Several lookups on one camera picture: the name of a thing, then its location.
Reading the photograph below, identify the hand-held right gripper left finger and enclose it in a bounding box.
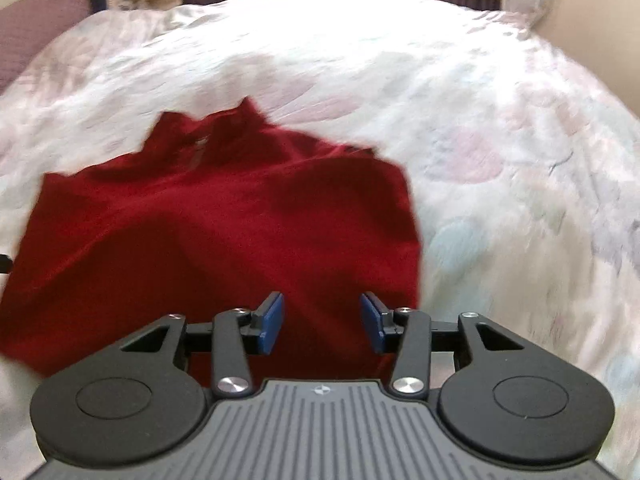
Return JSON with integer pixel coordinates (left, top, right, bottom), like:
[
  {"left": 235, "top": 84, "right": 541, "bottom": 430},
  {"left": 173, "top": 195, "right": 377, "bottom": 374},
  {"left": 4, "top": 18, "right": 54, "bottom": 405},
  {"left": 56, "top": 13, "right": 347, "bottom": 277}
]
[{"left": 111, "top": 291, "right": 287, "bottom": 401}]

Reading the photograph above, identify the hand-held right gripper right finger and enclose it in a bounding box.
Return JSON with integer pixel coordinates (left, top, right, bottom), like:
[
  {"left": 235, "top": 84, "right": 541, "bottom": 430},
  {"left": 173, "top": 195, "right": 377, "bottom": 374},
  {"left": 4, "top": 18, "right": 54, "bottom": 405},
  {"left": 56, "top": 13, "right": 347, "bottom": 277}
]
[{"left": 359, "top": 291, "right": 532, "bottom": 401}]

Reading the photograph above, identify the red long-sleeve shirt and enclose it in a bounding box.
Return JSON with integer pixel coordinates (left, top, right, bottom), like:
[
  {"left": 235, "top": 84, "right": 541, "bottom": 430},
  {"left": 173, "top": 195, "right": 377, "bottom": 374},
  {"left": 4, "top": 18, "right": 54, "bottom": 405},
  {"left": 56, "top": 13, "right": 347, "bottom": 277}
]
[{"left": 0, "top": 97, "right": 424, "bottom": 380}]

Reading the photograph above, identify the floral white blanket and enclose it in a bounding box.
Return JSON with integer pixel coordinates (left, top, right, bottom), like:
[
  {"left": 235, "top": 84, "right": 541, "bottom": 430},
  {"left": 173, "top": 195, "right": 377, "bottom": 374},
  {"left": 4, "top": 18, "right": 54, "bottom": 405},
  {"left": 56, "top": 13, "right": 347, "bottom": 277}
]
[{"left": 0, "top": 0, "right": 640, "bottom": 476}]

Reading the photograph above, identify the pink pillow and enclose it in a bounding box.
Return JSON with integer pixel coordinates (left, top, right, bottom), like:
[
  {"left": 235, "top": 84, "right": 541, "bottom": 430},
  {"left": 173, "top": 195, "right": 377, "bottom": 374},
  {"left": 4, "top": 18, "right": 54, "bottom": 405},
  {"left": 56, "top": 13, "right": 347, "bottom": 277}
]
[{"left": 0, "top": 0, "right": 97, "bottom": 95}]

